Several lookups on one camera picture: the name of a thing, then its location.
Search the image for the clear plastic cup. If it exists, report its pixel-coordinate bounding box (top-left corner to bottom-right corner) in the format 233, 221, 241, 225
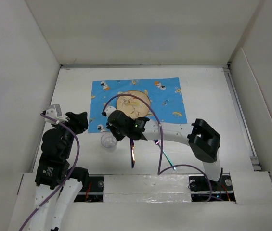
101, 132, 117, 152

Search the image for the blue space-print cloth placemat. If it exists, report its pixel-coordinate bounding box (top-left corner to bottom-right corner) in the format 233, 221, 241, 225
88, 77, 187, 133

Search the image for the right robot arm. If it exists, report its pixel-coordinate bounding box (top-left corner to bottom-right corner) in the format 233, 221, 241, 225
102, 106, 223, 190

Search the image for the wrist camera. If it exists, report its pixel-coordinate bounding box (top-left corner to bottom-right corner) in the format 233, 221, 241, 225
42, 104, 65, 124
102, 106, 117, 117

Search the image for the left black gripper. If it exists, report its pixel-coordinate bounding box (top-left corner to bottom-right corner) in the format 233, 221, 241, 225
52, 111, 87, 158

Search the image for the iridescent fork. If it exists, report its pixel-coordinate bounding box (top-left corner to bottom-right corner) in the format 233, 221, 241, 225
153, 140, 177, 171

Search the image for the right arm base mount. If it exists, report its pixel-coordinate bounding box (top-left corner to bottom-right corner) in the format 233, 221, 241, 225
188, 174, 236, 202

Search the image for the beige ceramic plate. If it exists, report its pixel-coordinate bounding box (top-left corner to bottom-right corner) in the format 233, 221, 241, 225
117, 90, 152, 119

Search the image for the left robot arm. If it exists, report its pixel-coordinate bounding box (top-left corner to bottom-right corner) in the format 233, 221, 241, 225
26, 109, 89, 231

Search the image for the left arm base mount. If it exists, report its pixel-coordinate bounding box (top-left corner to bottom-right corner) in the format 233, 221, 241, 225
74, 175, 104, 203

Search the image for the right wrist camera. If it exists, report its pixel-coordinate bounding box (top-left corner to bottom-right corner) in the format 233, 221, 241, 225
102, 106, 117, 117

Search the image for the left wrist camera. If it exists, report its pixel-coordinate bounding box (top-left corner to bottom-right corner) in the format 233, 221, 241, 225
42, 104, 65, 124

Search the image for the iridescent table knife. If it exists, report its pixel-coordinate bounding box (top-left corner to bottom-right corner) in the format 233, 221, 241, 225
130, 139, 135, 168

